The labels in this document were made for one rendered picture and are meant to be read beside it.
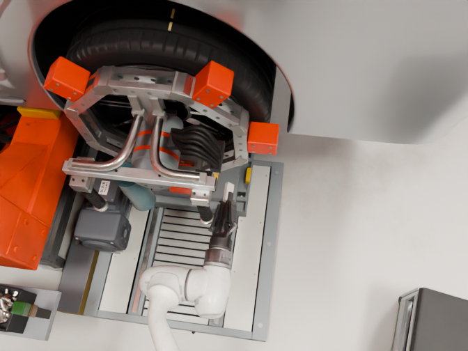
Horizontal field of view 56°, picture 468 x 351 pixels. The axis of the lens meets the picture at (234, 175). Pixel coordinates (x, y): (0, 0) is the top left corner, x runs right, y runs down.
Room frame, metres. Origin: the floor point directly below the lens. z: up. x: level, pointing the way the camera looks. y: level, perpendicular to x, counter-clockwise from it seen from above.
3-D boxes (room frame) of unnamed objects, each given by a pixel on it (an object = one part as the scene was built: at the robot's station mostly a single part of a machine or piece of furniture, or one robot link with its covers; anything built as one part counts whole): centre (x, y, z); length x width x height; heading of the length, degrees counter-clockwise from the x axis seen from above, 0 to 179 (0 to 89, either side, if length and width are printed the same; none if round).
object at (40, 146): (0.81, 0.71, 0.69); 0.52 x 0.17 x 0.35; 166
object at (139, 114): (0.60, 0.33, 1.03); 0.19 x 0.18 x 0.11; 166
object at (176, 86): (0.70, 0.21, 0.85); 0.54 x 0.07 x 0.54; 76
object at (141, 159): (0.63, 0.22, 0.85); 0.21 x 0.14 x 0.14; 166
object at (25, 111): (0.97, 0.66, 0.71); 0.14 x 0.14 x 0.05; 76
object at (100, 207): (0.51, 0.43, 0.83); 0.04 x 0.04 x 0.16
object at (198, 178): (0.56, 0.14, 1.03); 0.19 x 0.18 x 0.11; 166
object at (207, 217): (0.43, 0.10, 0.83); 0.04 x 0.04 x 0.16
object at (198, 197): (0.46, 0.09, 0.93); 0.09 x 0.05 x 0.05; 166
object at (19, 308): (0.24, 0.71, 0.64); 0.04 x 0.04 x 0.04; 76
